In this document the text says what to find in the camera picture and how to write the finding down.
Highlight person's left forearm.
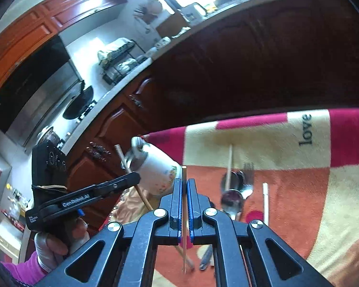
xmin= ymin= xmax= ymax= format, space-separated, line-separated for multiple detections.
xmin=0 ymin=251 xmax=48 ymax=286

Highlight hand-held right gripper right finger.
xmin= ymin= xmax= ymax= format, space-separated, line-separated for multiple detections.
xmin=187 ymin=178 xmax=335 ymax=287

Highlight red-brown wooden lower cabinets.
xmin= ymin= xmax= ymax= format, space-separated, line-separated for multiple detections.
xmin=63 ymin=0 xmax=359 ymax=231

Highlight brown rounded object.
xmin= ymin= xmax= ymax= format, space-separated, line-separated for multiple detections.
xmin=326 ymin=224 xmax=359 ymax=287

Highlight white floral cup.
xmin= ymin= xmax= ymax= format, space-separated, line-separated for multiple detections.
xmin=120 ymin=136 xmax=182 ymax=198

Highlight light wooden chopstick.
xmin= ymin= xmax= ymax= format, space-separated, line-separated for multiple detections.
xmin=181 ymin=165 xmax=188 ymax=275
xmin=224 ymin=144 xmax=233 ymax=192
xmin=262 ymin=182 xmax=270 ymax=225

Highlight wooden cutting board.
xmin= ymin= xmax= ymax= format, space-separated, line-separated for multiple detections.
xmin=156 ymin=12 xmax=188 ymax=38

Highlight yellow cap oil bottle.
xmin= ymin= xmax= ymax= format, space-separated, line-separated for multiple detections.
xmin=4 ymin=183 xmax=24 ymax=207

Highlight metal fork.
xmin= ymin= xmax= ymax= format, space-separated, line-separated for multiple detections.
xmin=242 ymin=162 xmax=255 ymax=186

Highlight gas stove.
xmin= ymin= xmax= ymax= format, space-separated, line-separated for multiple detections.
xmin=57 ymin=99 xmax=100 ymax=153

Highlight printed blanket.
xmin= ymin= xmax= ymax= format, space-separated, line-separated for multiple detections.
xmin=146 ymin=107 xmax=359 ymax=287

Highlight black wire dish rack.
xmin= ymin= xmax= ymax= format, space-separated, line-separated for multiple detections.
xmin=97 ymin=37 xmax=148 ymax=86

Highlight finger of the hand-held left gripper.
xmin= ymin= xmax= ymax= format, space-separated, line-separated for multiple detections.
xmin=38 ymin=188 xmax=125 ymax=216
xmin=92 ymin=171 xmax=142 ymax=198

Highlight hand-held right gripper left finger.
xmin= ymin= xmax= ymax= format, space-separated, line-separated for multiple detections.
xmin=33 ymin=178 xmax=184 ymax=287

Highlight steel pot with lid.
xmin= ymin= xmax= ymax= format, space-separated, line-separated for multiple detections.
xmin=36 ymin=125 xmax=63 ymax=151

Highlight black steel range hood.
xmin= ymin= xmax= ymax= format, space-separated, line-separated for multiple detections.
xmin=0 ymin=35 xmax=85 ymax=148

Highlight wall utensil holder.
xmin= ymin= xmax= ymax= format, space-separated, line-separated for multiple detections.
xmin=133 ymin=1 xmax=156 ymax=24

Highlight red label sauce bottle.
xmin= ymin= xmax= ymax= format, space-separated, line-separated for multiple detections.
xmin=0 ymin=208 xmax=26 ymax=226

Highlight person's left hand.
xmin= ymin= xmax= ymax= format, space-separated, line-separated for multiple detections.
xmin=34 ymin=218 xmax=92 ymax=273

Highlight patterned bowl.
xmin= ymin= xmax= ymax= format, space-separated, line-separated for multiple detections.
xmin=153 ymin=37 xmax=172 ymax=50

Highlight white rag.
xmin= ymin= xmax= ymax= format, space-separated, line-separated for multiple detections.
xmin=171 ymin=26 xmax=192 ymax=38

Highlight black wok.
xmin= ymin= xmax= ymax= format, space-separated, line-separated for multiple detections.
xmin=62 ymin=80 xmax=95 ymax=121

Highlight brown wooden chopstick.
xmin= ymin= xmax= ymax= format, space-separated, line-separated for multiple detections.
xmin=114 ymin=144 xmax=196 ymax=272

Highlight red wooden upper cabinets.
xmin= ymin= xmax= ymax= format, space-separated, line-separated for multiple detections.
xmin=0 ymin=0 xmax=128 ymax=102

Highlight white kettle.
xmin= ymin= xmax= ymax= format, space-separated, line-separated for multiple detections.
xmin=182 ymin=2 xmax=207 ymax=18

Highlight round wooden scoop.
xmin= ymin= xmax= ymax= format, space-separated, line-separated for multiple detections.
xmin=148 ymin=0 xmax=163 ymax=15

